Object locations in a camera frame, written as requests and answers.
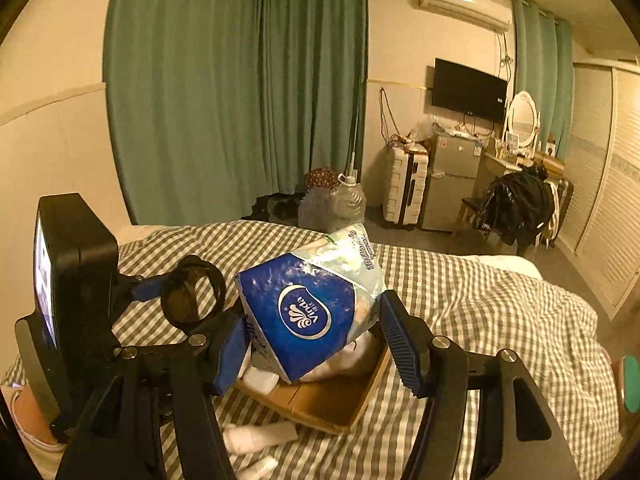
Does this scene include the black wall television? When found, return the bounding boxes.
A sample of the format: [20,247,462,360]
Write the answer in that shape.
[432,58,508,122]

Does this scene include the white purple tube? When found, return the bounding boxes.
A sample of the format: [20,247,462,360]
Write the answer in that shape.
[236,455,279,480]

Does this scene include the small white figurine bottle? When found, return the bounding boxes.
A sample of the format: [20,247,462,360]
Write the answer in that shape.
[238,344,280,396]

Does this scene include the white air conditioner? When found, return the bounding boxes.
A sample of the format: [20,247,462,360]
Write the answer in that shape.
[419,0,512,32]

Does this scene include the large green curtain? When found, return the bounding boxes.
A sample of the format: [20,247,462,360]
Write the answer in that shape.
[103,0,368,226]

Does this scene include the cardboard box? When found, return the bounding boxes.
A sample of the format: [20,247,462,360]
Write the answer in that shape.
[235,323,390,434]

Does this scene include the checkered bed cover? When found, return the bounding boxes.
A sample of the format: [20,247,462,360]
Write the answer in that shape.
[2,219,622,480]

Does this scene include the dressing table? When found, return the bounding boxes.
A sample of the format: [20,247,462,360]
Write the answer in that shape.
[473,152,565,197]

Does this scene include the brown patterned bag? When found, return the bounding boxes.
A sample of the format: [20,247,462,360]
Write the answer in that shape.
[305,167,338,190]

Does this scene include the green window curtain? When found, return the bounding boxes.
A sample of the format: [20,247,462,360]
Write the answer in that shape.
[512,0,574,159]

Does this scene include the white oval mirror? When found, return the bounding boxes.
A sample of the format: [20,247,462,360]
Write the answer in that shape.
[503,90,541,154]

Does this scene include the blue tissue pack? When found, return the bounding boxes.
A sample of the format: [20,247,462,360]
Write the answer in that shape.
[235,223,386,384]

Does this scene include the white suitcase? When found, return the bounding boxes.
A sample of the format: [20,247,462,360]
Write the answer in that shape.
[383,143,428,226]

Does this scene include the large water jug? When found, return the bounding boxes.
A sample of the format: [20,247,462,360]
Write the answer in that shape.
[328,174,367,232]

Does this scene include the black clothes on chair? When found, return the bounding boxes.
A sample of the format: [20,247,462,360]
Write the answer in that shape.
[473,166,554,256]

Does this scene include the white louvered wardrobe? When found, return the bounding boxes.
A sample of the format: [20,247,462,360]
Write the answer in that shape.
[559,58,639,318]

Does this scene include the silver mini fridge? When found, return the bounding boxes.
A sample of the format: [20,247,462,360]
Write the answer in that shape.
[420,133,482,232]

